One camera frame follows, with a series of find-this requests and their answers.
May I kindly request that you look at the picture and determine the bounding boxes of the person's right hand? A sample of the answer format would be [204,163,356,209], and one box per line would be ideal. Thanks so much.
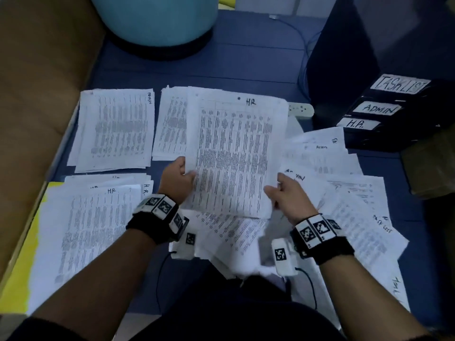
[263,174,319,224]

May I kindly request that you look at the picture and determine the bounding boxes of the person's left hand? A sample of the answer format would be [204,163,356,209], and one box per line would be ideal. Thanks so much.
[158,156,196,205]

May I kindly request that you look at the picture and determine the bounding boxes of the pile of printed papers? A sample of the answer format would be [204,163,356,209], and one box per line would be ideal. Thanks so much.
[181,113,412,311]

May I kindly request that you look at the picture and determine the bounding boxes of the neat stack of printed papers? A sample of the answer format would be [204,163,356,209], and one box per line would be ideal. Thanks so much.
[27,172,154,315]
[151,85,207,162]
[67,87,156,175]

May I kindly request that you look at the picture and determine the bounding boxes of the printed paper sheet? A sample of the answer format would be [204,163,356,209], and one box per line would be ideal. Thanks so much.
[183,89,290,221]

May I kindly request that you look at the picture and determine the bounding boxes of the yellow folder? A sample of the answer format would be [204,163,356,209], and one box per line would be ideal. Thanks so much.
[0,182,65,315]

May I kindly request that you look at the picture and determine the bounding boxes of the person's right forearm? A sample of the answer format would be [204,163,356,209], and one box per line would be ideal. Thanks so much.
[320,255,428,341]

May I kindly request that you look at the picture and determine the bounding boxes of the person's left forearm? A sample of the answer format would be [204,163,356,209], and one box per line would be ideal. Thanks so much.
[32,229,157,341]

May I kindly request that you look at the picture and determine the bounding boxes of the person's dark trousers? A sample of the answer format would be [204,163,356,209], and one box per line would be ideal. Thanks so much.
[7,269,443,341]

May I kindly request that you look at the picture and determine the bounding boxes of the black marker wristband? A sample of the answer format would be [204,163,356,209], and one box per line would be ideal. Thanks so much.
[126,194,189,244]
[290,213,355,266]

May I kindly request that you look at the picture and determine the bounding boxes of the white power strip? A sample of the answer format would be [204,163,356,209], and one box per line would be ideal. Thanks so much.
[288,102,315,119]

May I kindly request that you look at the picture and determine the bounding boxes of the brown cardboard box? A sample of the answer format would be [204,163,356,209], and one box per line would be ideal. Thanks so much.
[401,130,455,200]

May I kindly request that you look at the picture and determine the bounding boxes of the teal cylindrical barrel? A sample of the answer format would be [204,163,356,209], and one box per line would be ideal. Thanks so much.
[89,0,220,60]

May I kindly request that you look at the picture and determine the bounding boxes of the white partition panel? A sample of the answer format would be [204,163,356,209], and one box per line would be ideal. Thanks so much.
[235,0,342,17]

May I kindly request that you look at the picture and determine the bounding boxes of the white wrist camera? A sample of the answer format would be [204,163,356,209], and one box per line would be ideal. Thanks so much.
[270,238,297,277]
[171,218,199,260]

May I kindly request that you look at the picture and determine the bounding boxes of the thin power cable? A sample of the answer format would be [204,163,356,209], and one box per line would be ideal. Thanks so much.
[269,14,315,104]

